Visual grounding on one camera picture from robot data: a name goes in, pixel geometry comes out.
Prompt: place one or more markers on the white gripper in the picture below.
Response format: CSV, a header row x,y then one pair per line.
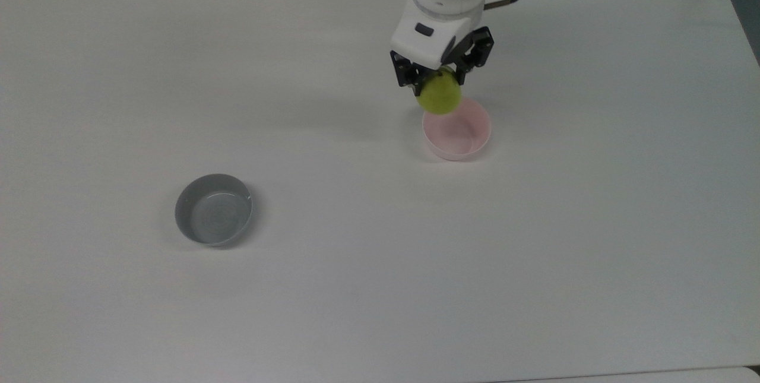
x,y
430,38

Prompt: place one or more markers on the green pear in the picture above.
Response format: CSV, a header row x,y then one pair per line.
x,y
440,97

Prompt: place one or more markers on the pink plastic bowl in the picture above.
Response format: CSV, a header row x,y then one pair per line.
x,y
460,136

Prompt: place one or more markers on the grey plastic bowl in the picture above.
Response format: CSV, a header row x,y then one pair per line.
x,y
214,212

